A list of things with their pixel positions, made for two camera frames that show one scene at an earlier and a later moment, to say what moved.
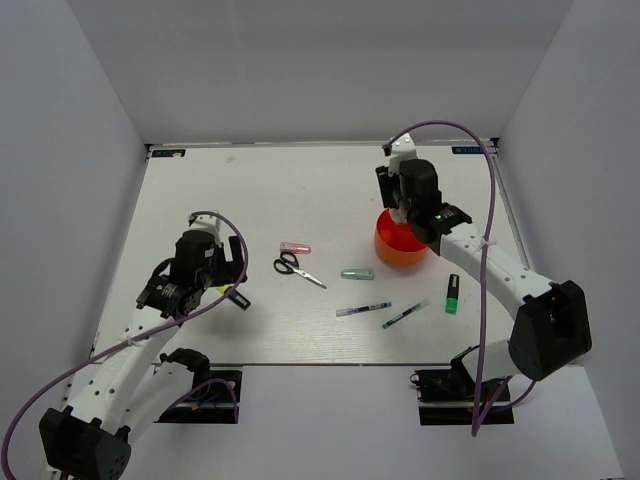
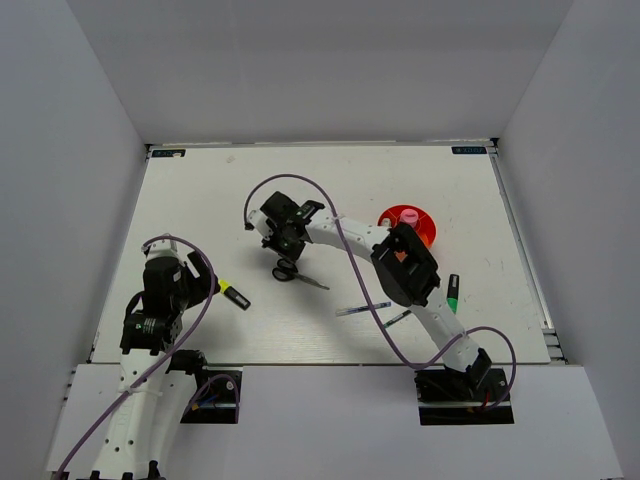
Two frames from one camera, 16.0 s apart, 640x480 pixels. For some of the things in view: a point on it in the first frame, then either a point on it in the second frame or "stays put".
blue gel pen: (361, 308) stays put
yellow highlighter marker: (235, 296) stays put
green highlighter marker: (452, 296) stays put
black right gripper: (386, 183) -> (273, 244)
